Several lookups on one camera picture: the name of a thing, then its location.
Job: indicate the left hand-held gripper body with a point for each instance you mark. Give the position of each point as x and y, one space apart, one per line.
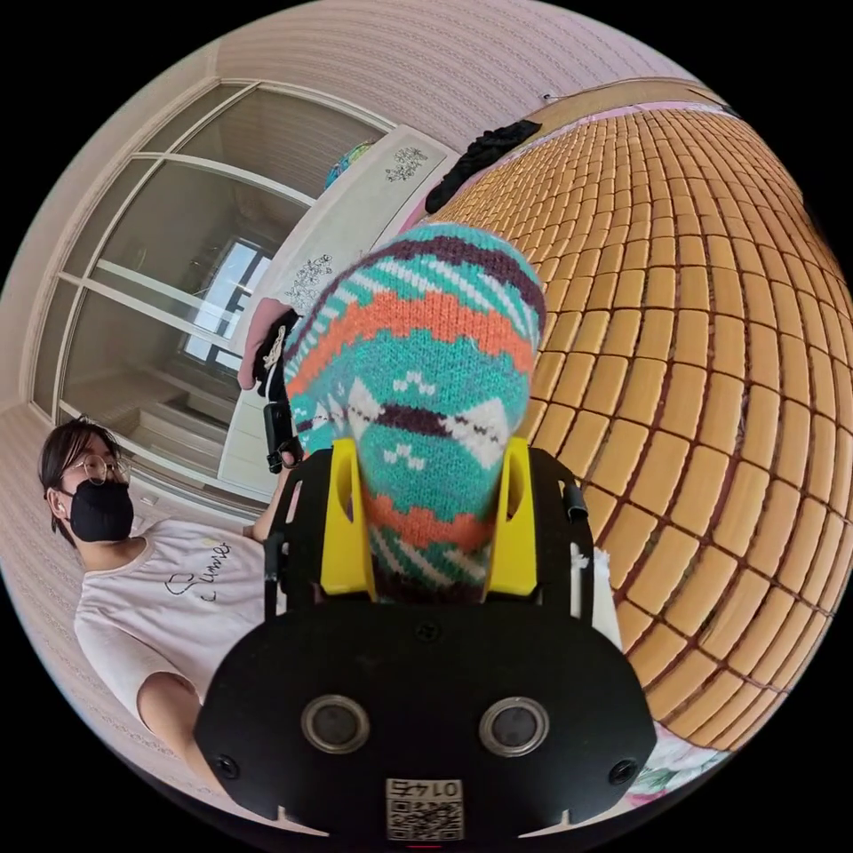
276 360

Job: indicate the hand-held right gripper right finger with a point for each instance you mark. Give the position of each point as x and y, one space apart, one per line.
518 540

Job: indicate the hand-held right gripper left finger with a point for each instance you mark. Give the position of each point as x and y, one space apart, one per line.
341 533

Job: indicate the patterned knit sweater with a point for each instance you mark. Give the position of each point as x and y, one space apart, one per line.
426 373

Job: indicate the person's left hand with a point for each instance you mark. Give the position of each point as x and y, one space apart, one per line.
252 346

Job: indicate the person's body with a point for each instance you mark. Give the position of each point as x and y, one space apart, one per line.
153 600

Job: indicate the bed with woven mat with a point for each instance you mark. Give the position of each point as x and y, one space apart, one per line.
700 400

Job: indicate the black garment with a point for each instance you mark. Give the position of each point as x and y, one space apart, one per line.
476 163

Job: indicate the glass window with white frame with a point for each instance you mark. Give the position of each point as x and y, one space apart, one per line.
166 280

